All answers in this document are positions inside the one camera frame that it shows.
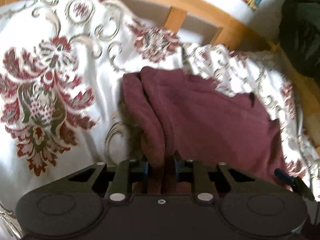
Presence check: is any white floral bedspread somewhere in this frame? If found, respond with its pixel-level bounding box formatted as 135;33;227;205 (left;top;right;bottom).
0;0;320;240

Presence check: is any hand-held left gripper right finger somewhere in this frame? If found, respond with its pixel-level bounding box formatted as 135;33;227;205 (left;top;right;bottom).
173;151;256;203

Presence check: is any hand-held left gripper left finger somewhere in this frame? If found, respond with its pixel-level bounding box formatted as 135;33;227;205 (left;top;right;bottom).
67;155;151;203

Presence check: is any wooden bed frame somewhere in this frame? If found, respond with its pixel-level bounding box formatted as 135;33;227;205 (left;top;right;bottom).
0;0;320;145

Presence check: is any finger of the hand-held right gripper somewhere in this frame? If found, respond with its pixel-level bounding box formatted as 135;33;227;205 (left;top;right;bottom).
273;168;316;202

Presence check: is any dark green cloth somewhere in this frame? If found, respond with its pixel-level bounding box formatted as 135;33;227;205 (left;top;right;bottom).
278;0;320;77

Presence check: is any maroon knit garment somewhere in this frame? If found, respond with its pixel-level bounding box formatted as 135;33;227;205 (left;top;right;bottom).
121;66;296;193

